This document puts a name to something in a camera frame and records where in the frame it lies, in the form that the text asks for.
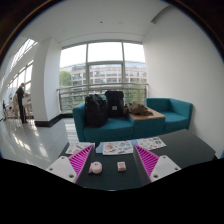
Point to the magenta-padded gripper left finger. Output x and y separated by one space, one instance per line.
63 166

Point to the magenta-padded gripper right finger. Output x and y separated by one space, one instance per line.
163 166

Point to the pink charger block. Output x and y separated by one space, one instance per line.
121 166

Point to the colourful sticker sheet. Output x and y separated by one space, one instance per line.
151 143
78 147
117 147

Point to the pink power strip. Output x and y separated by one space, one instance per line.
95 167

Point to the wooden-topped teal side table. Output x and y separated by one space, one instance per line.
148 125

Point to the teal sofa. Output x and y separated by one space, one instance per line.
110 130

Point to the bulky black backpack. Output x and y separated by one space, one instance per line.
95 111

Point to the metal balcony railing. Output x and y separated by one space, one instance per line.
71 88

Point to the person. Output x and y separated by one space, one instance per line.
21 100

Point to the boxy black backpack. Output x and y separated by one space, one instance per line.
115 103

